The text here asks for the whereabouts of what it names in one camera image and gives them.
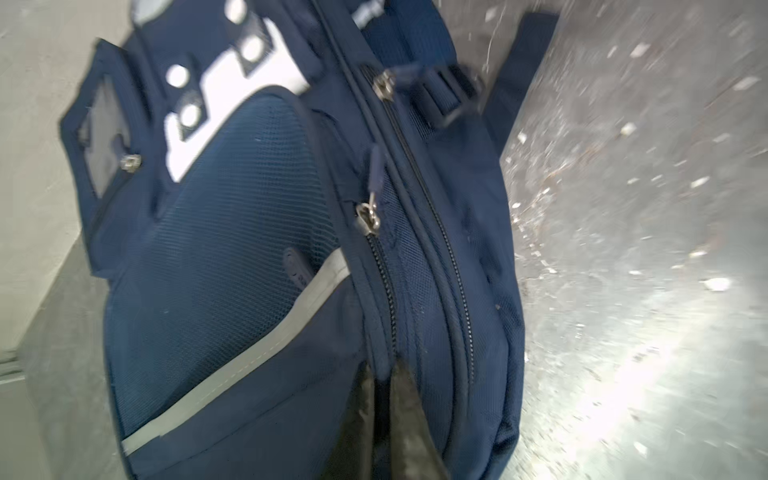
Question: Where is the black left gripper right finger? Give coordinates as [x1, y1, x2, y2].
[389, 359, 450, 480]

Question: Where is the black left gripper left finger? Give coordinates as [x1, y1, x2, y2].
[320, 362, 375, 480]

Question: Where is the navy blue student backpack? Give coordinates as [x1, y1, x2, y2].
[60, 1, 558, 479]

